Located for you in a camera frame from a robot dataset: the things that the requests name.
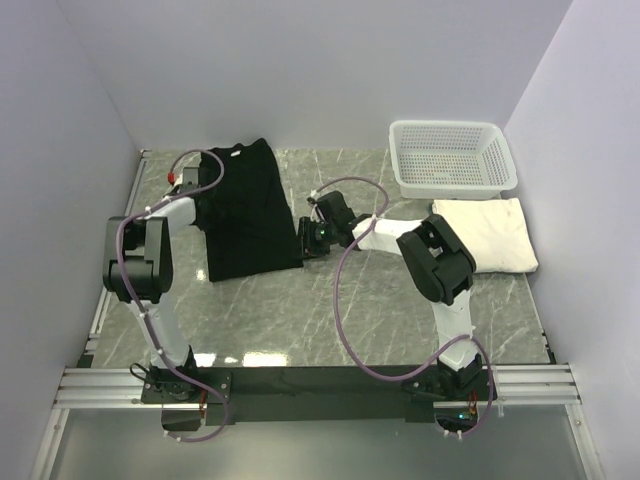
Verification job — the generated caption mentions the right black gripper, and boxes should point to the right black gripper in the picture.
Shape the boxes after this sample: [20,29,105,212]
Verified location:
[289,217,338,262]

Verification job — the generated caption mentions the black t shirt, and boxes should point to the black t shirt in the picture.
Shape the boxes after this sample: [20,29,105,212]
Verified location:
[196,138,303,282]

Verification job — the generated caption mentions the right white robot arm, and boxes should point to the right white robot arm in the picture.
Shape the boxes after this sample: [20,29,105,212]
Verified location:
[297,191,482,399]

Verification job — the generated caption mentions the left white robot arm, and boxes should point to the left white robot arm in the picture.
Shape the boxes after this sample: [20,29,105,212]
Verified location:
[102,167,224,402]

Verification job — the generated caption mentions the white perforated plastic basket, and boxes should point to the white perforated plastic basket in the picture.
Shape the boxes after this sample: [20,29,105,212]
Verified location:
[389,120,518,200]

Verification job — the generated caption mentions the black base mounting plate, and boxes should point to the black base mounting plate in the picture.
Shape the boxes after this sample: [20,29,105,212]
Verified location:
[139,364,501,429]

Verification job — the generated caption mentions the folded white t shirt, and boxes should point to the folded white t shirt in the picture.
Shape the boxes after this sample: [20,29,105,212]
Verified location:
[432,198,539,274]

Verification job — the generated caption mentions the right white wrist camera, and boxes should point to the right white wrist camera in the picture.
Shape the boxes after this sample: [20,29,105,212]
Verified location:
[307,190,324,221]

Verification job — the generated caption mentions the aluminium left side rail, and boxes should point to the aluminium left side rail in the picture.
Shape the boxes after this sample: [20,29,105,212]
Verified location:
[77,148,151,366]

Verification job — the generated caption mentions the aluminium front frame rail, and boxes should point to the aluminium front frame rail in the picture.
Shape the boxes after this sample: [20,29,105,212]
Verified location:
[53,364,581,409]

